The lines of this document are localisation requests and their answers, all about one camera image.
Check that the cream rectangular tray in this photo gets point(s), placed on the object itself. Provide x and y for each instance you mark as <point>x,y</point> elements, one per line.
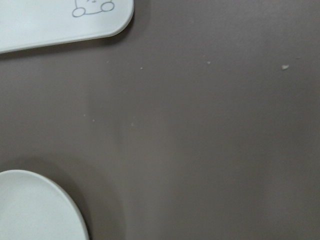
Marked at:
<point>28,24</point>

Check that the cream round plate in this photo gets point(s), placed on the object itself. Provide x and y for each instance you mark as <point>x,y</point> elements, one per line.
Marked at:
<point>33,207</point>

